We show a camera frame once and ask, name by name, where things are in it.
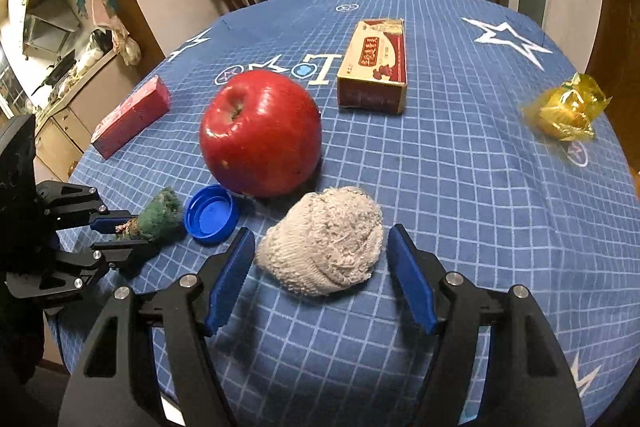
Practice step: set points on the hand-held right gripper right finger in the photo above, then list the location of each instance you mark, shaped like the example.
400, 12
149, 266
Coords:
412, 277

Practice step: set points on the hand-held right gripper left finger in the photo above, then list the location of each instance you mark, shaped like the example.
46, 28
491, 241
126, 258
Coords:
230, 277

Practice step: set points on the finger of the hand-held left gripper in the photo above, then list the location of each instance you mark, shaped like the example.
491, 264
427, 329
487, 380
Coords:
107, 222
120, 252

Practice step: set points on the green fuzzy tuft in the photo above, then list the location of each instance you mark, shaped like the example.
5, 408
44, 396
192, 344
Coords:
160, 214

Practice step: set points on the white knitted cloth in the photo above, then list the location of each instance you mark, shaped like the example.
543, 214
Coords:
325, 242

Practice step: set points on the blue bottle cap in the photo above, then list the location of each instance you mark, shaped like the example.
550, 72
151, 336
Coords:
210, 214

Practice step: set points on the beige kitchen cabinet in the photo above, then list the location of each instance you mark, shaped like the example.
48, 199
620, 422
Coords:
90, 117

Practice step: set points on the blue checked star tablecloth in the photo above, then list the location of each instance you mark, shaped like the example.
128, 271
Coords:
450, 182

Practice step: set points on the red carton box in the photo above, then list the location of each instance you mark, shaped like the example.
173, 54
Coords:
130, 117

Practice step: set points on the red apple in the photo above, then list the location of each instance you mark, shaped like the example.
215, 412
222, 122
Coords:
260, 132

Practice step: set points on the hanging yellowish mesh bag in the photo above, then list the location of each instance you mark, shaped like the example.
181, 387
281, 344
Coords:
131, 52

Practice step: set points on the red and cream box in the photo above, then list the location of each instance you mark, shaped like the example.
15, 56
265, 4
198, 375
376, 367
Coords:
372, 57

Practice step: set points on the crumpled yellow wrapper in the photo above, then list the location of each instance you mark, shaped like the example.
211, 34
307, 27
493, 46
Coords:
565, 112

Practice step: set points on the brown wooden door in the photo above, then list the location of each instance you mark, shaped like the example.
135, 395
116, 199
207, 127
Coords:
620, 32

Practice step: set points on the metal wall shelf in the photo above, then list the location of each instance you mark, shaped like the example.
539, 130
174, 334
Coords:
50, 32

